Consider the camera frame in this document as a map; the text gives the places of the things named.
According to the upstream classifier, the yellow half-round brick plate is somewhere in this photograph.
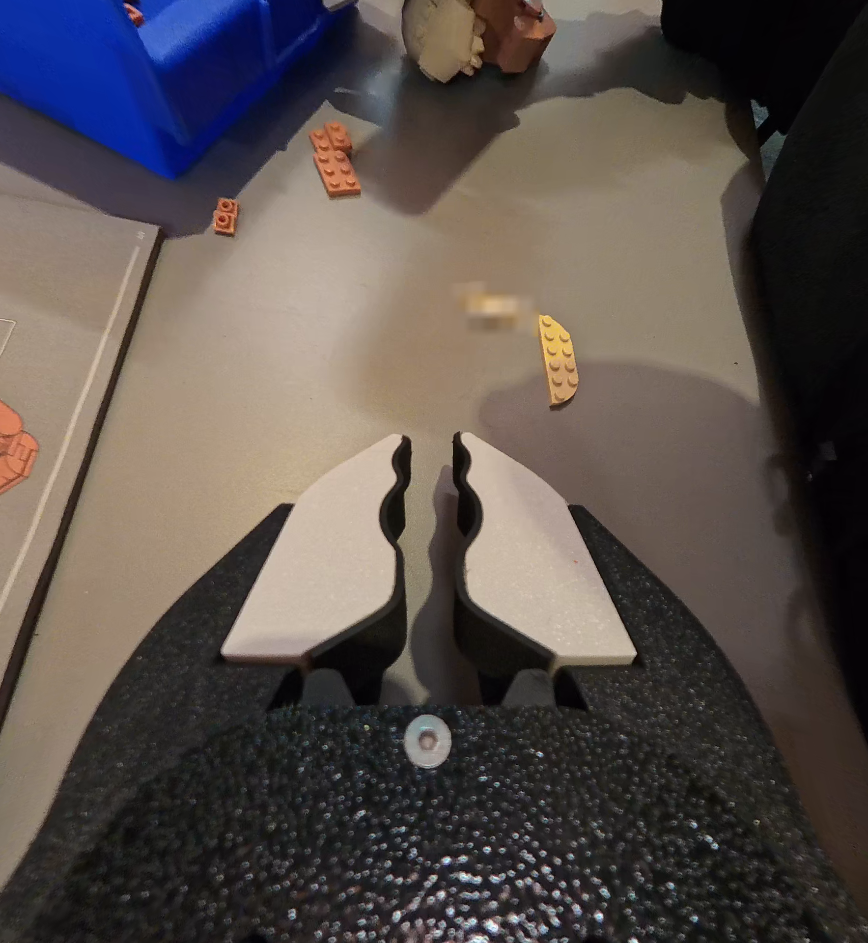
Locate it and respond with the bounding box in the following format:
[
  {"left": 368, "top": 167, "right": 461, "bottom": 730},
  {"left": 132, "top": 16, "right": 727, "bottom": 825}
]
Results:
[{"left": 538, "top": 314, "right": 581, "bottom": 408}]

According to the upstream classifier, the person's black clothing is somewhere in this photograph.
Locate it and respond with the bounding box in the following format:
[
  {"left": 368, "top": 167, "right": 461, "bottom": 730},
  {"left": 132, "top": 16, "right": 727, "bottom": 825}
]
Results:
[{"left": 661, "top": 0, "right": 868, "bottom": 943}]

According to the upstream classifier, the tan and brown brick model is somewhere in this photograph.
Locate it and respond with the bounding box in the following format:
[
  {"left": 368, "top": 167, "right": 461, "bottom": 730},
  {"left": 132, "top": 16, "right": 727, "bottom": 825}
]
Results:
[{"left": 402, "top": 0, "right": 557, "bottom": 83}]

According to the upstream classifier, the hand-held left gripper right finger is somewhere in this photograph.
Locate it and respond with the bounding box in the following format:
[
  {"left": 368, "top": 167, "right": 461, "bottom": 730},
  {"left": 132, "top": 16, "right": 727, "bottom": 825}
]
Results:
[{"left": 453, "top": 431, "right": 638, "bottom": 668}]

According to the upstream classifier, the large orange brick plate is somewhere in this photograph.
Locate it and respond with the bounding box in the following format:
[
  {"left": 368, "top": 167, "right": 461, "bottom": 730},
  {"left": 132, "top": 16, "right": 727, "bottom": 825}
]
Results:
[{"left": 310, "top": 121, "right": 363, "bottom": 198}]

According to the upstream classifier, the grey instruction booklet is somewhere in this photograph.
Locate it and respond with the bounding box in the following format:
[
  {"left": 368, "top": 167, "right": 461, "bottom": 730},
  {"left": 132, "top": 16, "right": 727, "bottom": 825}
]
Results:
[{"left": 0, "top": 184, "right": 166, "bottom": 767}]

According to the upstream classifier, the blue plastic bin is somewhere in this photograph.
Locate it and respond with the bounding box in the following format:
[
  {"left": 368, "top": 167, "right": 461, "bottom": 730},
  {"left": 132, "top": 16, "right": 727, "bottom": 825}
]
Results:
[{"left": 0, "top": 0, "right": 357, "bottom": 179}]

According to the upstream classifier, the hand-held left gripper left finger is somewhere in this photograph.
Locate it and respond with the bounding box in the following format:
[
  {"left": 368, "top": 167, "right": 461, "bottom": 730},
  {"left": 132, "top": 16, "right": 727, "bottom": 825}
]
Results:
[{"left": 220, "top": 433, "right": 411, "bottom": 662}]

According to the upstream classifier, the grey desk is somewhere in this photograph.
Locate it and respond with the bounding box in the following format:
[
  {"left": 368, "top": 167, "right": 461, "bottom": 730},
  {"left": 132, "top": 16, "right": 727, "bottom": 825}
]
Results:
[{"left": 0, "top": 0, "right": 868, "bottom": 943}]

